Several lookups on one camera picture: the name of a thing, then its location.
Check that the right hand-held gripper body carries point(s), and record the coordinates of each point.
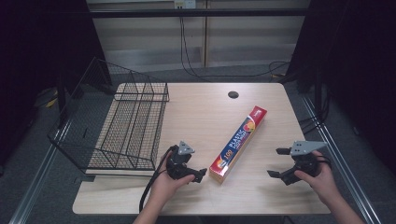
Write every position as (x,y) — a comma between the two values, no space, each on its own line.
(306,165)

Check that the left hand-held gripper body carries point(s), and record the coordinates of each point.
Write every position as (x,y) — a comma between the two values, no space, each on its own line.
(179,161)

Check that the red blue plastic wrap box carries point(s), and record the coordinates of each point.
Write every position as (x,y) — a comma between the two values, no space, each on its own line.
(238,143)

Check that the person's right hand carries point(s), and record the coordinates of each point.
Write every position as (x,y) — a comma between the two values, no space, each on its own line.
(323,182)

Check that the person's left hand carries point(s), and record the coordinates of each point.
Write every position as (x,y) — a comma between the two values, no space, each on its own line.
(166,186)

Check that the black table grommet hole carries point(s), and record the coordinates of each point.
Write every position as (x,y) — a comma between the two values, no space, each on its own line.
(233,94)

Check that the black curtain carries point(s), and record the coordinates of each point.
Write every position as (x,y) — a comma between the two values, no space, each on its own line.
(358,62)
(37,46)

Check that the yellow grey floor item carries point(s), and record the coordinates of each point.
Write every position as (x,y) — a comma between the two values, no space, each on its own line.
(49,99)

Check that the metal frame rail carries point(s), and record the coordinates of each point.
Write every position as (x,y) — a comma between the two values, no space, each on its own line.
(34,189)
(342,161)

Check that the dark horizontal frame bar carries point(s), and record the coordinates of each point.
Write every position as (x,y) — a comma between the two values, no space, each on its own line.
(199,13)

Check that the white wall outlet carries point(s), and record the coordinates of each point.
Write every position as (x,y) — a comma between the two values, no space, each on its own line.
(185,3)

